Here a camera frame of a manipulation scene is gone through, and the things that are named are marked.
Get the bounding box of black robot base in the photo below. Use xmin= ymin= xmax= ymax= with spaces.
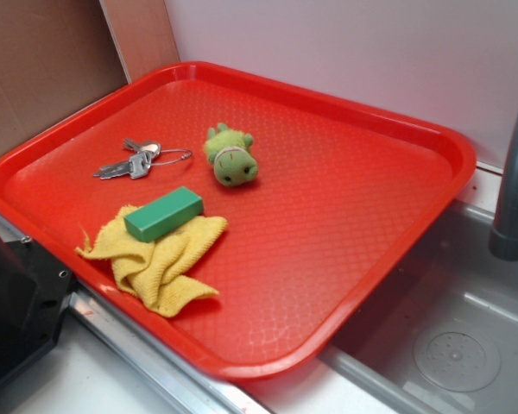
xmin=0 ymin=237 xmax=74 ymax=388

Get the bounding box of green rectangular block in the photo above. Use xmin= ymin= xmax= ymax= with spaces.
xmin=124 ymin=186 xmax=204 ymax=242

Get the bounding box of green plush toy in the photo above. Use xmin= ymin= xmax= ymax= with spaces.
xmin=204 ymin=122 xmax=259 ymax=187

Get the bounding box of red plastic tray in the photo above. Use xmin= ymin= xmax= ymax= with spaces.
xmin=0 ymin=62 xmax=476 ymax=380

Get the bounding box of small silver key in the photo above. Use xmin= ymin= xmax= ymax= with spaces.
xmin=123 ymin=138 xmax=161 ymax=158

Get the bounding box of yellow cloth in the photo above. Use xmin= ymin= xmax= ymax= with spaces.
xmin=75 ymin=205 xmax=228 ymax=317

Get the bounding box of large silver key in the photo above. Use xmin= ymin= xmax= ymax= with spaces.
xmin=92 ymin=151 xmax=153 ymax=179

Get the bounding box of grey plastic sink basin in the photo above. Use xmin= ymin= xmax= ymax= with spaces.
xmin=249 ymin=202 xmax=518 ymax=413

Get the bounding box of brown cardboard panel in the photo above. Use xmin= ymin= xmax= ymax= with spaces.
xmin=0 ymin=1 xmax=179 ymax=157

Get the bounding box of wire key ring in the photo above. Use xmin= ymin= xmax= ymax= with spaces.
xmin=148 ymin=147 xmax=194 ymax=166

